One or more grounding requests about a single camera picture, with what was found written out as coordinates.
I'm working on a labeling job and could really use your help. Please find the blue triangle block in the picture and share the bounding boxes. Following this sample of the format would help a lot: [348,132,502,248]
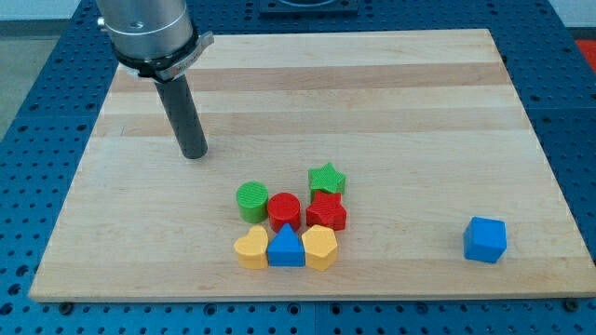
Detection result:
[266,223,305,267]

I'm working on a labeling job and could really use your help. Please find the red star block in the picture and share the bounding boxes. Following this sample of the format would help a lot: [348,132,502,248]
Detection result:
[305,191,347,231]

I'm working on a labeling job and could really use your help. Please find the yellow pentagon block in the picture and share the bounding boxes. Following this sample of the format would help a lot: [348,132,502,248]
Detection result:
[302,225,338,271]

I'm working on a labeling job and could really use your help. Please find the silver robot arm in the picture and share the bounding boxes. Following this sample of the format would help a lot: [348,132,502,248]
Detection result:
[97,0,214,83]

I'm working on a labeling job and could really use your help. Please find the green star block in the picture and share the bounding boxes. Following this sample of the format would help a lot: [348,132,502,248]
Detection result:
[308,163,346,201]

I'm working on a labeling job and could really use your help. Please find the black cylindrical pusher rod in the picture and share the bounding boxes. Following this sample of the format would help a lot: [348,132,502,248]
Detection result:
[156,75,208,159]

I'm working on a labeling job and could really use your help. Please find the blue cube block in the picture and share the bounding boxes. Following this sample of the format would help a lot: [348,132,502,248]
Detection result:
[463,217,508,263]

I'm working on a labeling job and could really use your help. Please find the yellow heart block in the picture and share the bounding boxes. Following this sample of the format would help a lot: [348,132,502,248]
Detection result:
[233,225,269,270]

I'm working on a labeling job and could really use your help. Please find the wooden board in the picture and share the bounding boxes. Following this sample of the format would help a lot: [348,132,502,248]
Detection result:
[29,30,595,302]

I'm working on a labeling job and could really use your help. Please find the green cylinder block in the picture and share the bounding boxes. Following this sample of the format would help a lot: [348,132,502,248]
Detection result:
[236,181,268,224]

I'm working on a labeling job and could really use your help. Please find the red cylinder block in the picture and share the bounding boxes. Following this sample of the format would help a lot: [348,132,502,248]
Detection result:
[267,193,301,233]

